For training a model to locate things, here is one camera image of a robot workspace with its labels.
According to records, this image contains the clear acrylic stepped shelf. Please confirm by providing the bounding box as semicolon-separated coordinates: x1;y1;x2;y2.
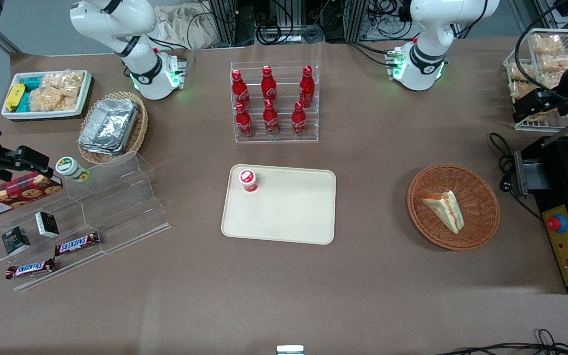
0;150;172;292

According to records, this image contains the beige plastic tray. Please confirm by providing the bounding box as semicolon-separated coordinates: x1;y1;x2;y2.
220;164;338;246

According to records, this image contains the foil-wrapped container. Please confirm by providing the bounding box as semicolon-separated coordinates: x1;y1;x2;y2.
77;98;140;156

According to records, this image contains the black floor cable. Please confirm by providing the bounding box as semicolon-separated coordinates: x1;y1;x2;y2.
433;329;568;355

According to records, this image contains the black power cable with plug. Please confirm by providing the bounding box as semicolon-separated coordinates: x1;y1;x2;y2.
489;132;544;220

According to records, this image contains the clear rice cracker bag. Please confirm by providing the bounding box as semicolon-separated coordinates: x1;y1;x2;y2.
509;61;536;82
532;34;565;55
537;53;568;75
29;71;85;112
510;81;542;103

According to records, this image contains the wire basket with pastries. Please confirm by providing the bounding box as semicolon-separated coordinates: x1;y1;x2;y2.
503;28;568;133

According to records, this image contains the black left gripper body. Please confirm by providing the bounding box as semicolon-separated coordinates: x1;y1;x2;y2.
513;89;568;124

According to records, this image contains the red tartan cookie box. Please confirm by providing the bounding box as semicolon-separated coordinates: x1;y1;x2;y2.
0;172;63;220

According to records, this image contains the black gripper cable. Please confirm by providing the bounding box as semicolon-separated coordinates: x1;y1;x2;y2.
515;2;568;102

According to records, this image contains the white rectangular snack bin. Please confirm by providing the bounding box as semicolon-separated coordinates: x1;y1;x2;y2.
1;70;93;121

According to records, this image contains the clear acrylic bottle rack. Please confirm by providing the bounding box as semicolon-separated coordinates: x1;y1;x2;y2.
229;61;320;144

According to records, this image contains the aluminium equipment frame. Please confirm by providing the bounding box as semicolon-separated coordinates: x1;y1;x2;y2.
209;0;379;48

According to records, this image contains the red cola bottle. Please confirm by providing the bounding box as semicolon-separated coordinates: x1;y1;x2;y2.
299;65;316;108
263;99;281;137
235;102;255;139
291;101;308;138
261;65;278;104
231;69;251;109

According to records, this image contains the yellow snack pack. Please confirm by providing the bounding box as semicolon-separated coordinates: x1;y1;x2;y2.
5;83;26;112

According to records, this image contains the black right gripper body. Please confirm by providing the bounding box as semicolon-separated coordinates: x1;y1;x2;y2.
0;118;51;182

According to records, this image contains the green white yogurt bottle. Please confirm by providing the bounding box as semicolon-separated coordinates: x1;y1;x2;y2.
55;156;90;182

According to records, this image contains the round brown wicker basket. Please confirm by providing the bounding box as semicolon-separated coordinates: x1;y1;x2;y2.
407;163;501;251

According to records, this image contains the beige cloth bag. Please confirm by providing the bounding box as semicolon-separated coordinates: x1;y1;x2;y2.
153;4;221;50

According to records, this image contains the small black box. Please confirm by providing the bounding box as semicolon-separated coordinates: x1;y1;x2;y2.
35;212;61;239
1;226;31;256

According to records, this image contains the wrapped triangular sandwich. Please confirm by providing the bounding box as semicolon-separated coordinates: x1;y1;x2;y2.
422;190;465;235

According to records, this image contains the Snickers chocolate bar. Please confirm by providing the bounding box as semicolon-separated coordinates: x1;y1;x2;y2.
5;257;57;281
54;231;101;257

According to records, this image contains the black cable bundle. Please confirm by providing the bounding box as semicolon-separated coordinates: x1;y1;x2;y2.
254;0;326;46

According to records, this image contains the red white yogurt bottle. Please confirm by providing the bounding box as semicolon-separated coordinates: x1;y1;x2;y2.
238;169;259;193

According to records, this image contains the oval wicker basket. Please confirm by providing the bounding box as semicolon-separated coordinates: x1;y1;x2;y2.
76;91;149;165

